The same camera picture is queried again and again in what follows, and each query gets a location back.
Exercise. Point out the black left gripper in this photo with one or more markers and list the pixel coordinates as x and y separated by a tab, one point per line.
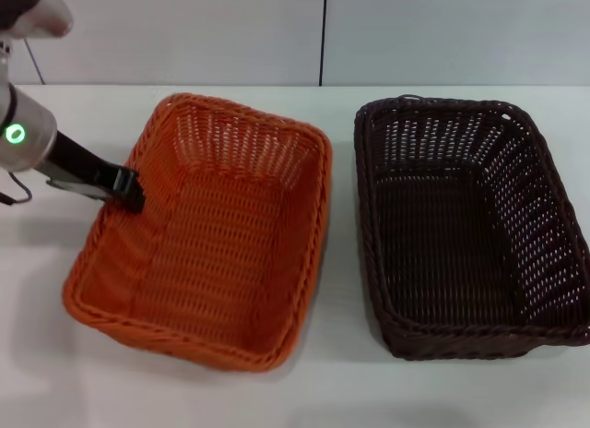
78	158

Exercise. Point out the orange woven plastic basket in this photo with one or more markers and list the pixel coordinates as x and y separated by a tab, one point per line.
216	243

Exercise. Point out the dark brown woven plastic basket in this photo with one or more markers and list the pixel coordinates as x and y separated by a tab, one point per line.
442	243

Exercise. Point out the black vertical wall strip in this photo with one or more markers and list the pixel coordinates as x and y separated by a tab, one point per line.
322	31

